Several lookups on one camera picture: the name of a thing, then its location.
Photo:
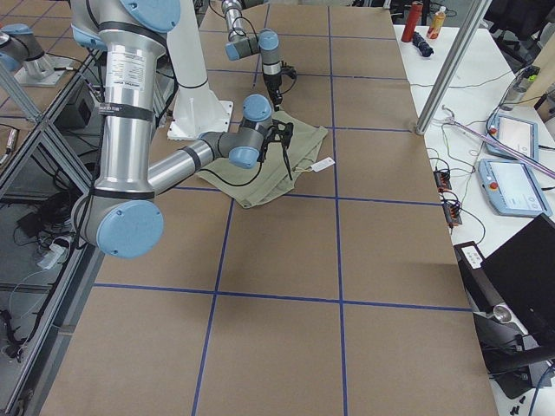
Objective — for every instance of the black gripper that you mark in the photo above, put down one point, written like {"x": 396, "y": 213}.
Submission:
{"x": 271, "y": 83}
{"x": 282, "y": 140}

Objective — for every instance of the green long-sleeve shirt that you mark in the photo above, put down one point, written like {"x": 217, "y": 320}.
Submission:
{"x": 263, "y": 183}

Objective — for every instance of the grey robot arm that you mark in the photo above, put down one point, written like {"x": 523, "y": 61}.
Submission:
{"x": 244, "y": 41}
{"x": 118, "y": 214}

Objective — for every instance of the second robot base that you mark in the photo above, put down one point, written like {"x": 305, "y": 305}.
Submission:
{"x": 24, "y": 56}

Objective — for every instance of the white paper hang tag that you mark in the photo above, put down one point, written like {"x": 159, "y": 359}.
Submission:
{"x": 322, "y": 164}

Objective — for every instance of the folded dark blue umbrella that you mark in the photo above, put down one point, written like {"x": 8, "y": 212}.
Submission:
{"x": 422, "y": 45}

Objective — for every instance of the red cylindrical bottle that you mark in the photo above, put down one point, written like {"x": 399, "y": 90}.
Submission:
{"x": 414, "y": 16}

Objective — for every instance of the orange drink bottle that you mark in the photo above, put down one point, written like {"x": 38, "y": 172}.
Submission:
{"x": 437, "y": 23}

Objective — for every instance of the metal reaching stick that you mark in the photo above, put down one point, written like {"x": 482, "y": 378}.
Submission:
{"x": 502, "y": 147}

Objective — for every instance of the near teach pendant tablet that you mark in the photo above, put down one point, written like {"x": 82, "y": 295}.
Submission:
{"x": 512, "y": 189}

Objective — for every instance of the teach pendant tablet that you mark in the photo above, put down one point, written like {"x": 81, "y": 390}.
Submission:
{"x": 512, "y": 189}
{"x": 517, "y": 134}

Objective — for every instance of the far teach pendant tablet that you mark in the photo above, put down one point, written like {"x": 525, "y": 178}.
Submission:
{"x": 517, "y": 134}

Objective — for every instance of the black monitor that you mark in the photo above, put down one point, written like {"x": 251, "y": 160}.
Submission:
{"x": 519, "y": 274}

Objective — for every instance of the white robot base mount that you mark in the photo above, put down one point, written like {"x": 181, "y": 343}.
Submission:
{"x": 196, "y": 109}

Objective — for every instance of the aluminium camera post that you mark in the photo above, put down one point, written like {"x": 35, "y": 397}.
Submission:
{"x": 471, "y": 23}

